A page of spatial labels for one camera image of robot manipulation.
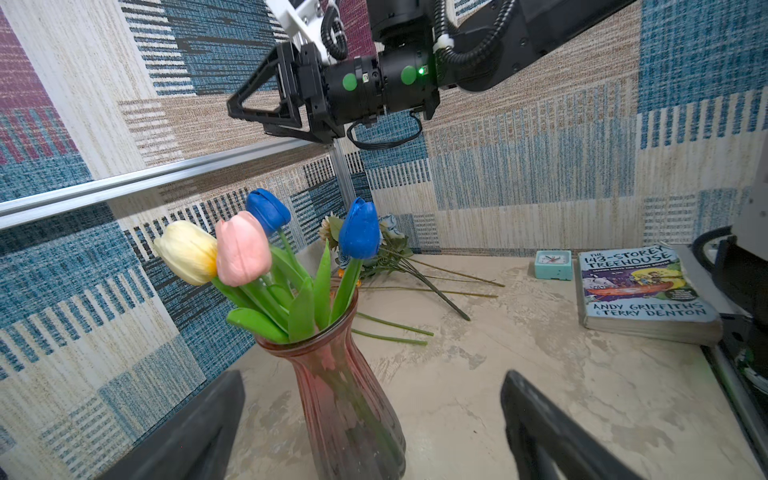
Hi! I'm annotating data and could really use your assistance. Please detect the pink artificial tulip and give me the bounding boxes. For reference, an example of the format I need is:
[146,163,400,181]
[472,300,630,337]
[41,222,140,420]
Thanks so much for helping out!
[214,210,292,331]

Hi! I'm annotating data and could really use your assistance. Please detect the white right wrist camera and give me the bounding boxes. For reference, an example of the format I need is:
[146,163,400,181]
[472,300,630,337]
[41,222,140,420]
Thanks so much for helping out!
[265,0,338,65]

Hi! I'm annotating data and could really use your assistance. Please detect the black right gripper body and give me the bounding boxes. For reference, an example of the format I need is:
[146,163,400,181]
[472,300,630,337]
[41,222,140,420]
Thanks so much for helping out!
[296,44,439,141]

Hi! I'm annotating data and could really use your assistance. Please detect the yellow artificial tulip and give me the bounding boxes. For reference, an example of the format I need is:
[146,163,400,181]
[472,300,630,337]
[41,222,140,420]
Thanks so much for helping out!
[152,219,265,313]

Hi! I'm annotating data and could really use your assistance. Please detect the dusty blue rose bunch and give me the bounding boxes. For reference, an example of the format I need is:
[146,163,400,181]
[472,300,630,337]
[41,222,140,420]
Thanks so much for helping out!
[360,214,470,321]

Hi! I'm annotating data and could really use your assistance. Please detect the red glass vase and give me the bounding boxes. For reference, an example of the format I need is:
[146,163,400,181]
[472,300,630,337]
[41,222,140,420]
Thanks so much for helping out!
[256,294,406,479]

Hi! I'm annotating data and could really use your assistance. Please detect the treehouse paperback book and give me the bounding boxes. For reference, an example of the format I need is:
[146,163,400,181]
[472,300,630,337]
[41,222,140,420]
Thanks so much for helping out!
[578,244,723,345]

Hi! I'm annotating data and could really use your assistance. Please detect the small teal alarm clock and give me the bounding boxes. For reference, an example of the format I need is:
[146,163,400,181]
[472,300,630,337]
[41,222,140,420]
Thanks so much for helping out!
[534,250,573,281]

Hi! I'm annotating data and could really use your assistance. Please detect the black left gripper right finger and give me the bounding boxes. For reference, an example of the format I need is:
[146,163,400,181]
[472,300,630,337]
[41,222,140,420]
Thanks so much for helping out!
[500,370,639,479]

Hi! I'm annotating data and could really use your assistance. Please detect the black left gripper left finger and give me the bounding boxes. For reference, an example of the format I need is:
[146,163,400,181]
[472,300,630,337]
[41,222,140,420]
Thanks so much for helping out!
[101,370,245,479]

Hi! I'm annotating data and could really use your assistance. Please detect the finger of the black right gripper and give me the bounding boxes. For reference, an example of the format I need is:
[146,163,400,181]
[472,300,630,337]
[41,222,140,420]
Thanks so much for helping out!
[227,42,327,144]

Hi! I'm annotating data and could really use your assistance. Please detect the dark blue artificial tulip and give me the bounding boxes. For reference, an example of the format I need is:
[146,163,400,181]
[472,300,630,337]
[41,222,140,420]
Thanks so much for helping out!
[245,188,309,278]

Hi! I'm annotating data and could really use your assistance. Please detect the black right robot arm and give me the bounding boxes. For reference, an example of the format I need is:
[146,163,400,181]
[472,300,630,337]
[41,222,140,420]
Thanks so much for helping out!
[227,1,623,144]

